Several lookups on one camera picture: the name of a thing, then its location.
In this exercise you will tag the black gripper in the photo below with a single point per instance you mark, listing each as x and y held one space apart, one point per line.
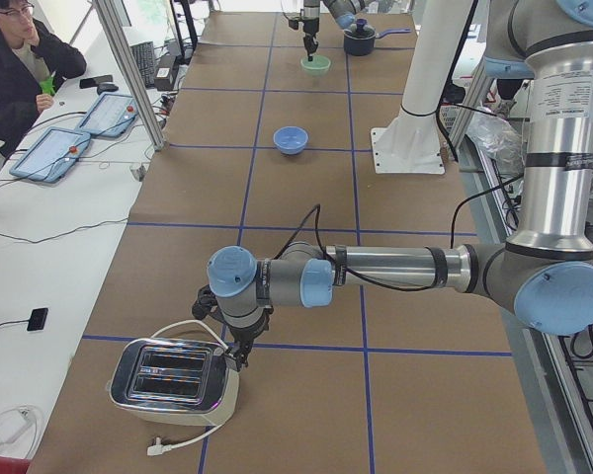
309 25
247 329

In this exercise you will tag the green bowl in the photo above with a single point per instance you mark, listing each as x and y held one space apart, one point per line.
315 66

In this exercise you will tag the blue bowl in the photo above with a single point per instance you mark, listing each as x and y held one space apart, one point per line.
290 140

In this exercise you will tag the dark blue saucepan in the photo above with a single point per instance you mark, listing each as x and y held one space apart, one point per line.
362 47

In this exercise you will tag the glass pot lid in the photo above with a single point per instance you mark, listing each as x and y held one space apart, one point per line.
360 30

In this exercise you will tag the white toaster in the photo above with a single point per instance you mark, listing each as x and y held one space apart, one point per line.
174 381

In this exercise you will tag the black keyboard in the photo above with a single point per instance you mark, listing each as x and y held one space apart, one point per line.
145 60

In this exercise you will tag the small black device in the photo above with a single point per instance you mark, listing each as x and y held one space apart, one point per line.
37 319

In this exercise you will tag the crumpled plastic bag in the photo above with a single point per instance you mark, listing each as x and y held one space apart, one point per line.
498 141

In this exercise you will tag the black computer mouse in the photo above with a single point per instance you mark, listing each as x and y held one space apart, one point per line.
106 87

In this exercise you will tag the far blue teach pendant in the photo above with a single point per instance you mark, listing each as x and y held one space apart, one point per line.
110 116

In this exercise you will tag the blue teach pendant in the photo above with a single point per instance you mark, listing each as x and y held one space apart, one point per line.
110 116
52 155

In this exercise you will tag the black smartphone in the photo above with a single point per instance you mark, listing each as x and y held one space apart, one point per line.
95 81

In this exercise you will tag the near blue teach pendant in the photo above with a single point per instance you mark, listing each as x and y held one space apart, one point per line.
52 155

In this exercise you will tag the seated person in black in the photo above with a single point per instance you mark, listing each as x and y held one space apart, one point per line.
33 65

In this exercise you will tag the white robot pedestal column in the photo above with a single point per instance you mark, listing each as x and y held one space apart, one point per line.
410 144

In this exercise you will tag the aluminium frame post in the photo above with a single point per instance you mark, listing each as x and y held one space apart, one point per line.
114 32

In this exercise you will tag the aluminium frame workbench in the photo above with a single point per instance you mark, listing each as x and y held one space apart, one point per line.
543 272

